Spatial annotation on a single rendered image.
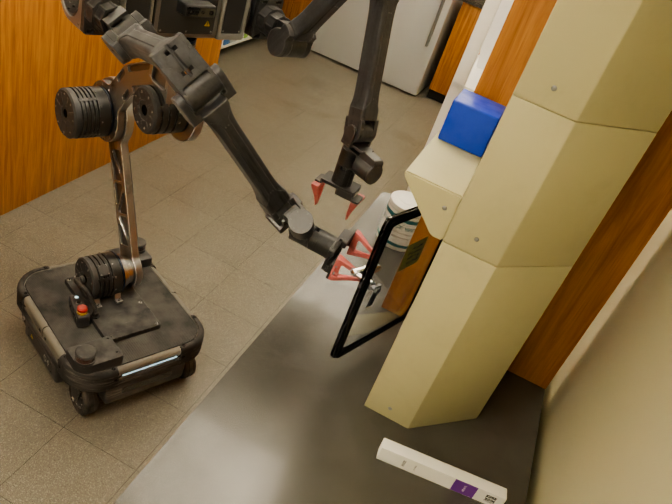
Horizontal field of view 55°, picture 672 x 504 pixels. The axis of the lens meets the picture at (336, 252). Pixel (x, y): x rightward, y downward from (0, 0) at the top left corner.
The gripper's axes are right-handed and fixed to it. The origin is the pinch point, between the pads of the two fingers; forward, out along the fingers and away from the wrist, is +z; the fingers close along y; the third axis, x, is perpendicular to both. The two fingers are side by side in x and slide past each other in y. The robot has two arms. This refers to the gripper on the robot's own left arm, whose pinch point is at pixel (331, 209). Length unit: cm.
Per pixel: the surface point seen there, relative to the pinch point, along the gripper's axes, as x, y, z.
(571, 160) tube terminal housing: -43, 47, -54
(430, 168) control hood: -40, 25, -41
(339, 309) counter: -18.7, 15.4, 15.9
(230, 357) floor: 37, -30, 110
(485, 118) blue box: -25, 30, -49
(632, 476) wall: -69, 76, -21
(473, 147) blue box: -25, 30, -43
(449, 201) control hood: -46, 31, -39
